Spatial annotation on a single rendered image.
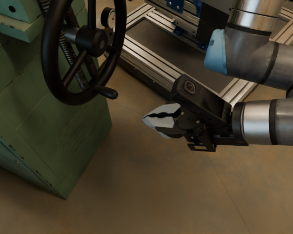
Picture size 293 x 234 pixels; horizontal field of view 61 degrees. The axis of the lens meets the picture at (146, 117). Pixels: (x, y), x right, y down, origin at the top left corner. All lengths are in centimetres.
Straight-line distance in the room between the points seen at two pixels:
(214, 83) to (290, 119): 91
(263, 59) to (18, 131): 62
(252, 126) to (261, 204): 91
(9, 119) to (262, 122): 58
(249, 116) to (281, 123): 5
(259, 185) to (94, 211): 78
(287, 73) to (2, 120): 62
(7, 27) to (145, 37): 104
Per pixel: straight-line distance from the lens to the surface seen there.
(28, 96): 74
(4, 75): 66
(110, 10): 86
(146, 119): 53
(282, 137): 43
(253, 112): 43
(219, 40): 46
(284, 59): 47
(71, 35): 57
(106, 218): 120
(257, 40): 45
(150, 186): 122
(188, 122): 46
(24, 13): 53
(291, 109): 42
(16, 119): 74
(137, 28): 157
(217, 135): 49
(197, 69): 135
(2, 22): 57
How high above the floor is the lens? 117
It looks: 57 degrees down
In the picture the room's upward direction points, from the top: straight up
